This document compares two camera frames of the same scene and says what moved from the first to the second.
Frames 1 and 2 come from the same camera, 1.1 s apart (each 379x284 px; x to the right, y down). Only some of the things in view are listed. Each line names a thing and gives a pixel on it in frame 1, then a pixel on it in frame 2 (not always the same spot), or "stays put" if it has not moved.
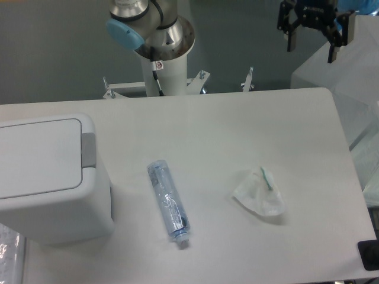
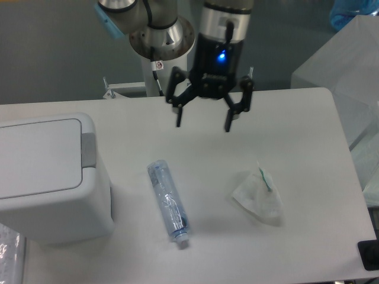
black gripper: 319,13 → 217,73
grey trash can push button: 88,150 stays put
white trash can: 50,190 stays put
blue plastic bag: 360,7 stays put
